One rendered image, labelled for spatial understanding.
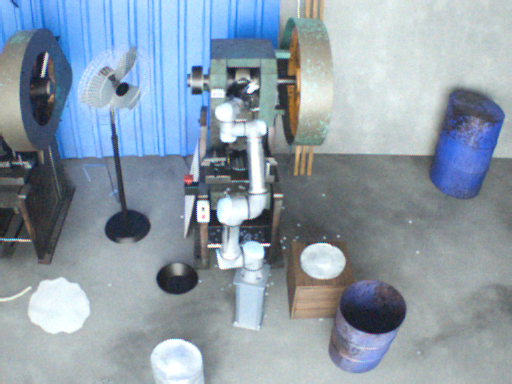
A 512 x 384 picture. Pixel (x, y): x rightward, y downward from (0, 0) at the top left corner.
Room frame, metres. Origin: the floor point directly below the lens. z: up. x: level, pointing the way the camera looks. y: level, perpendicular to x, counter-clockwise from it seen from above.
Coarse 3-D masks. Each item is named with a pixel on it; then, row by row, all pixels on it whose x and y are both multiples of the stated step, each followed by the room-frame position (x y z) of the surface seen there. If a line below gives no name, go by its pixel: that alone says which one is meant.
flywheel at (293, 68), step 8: (296, 32) 2.88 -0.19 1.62; (296, 40) 2.98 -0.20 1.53; (296, 48) 3.02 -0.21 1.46; (296, 56) 3.01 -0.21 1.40; (288, 64) 3.08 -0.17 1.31; (296, 64) 2.99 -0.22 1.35; (288, 72) 3.06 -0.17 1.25; (296, 72) 2.76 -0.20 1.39; (296, 80) 2.73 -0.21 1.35; (288, 88) 3.02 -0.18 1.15; (296, 88) 2.72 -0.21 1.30; (288, 96) 2.98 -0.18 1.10; (296, 96) 2.89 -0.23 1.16; (288, 104) 2.95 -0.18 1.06; (296, 104) 2.85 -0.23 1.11; (296, 112) 2.83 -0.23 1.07; (296, 120) 2.77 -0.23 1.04; (296, 128) 2.60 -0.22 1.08
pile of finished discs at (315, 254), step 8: (312, 248) 2.29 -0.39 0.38; (320, 248) 2.29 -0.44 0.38; (328, 248) 2.30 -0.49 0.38; (336, 248) 2.30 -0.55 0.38; (304, 256) 2.21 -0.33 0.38; (312, 256) 2.22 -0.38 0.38; (320, 256) 2.21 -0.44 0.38; (328, 256) 2.22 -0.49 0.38; (336, 256) 2.22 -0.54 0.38; (304, 264) 2.14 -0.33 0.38; (312, 264) 2.15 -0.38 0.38; (320, 264) 2.14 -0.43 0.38; (328, 264) 2.14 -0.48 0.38; (336, 264) 2.15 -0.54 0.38; (344, 264) 2.16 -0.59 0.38; (312, 272) 2.08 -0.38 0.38; (320, 272) 2.08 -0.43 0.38; (328, 272) 2.08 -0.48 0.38; (336, 272) 2.08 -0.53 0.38
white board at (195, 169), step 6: (198, 144) 3.12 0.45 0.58; (198, 150) 3.04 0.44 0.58; (198, 156) 2.96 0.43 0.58; (192, 162) 3.20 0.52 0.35; (198, 162) 2.89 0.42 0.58; (192, 168) 3.12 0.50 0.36; (198, 168) 2.81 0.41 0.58; (198, 174) 2.74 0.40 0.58; (198, 180) 2.72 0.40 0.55; (186, 198) 3.08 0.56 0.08; (192, 198) 2.75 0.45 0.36; (186, 204) 3.00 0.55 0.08; (192, 204) 2.71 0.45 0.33; (186, 210) 2.92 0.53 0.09; (186, 216) 2.85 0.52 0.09; (186, 222) 2.78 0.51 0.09; (186, 228) 2.72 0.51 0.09
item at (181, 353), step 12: (156, 348) 1.45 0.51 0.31; (168, 348) 1.46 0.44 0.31; (180, 348) 1.47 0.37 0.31; (192, 348) 1.48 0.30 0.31; (156, 360) 1.37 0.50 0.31; (168, 360) 1.38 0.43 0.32; (180, 360) 1.39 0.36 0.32; (192, 360) 1.40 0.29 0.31; (156, 372) 1.29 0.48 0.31; (168, 372) 1.30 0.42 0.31; (180, 372) 1.31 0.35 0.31; (192, 372) 1.32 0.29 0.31
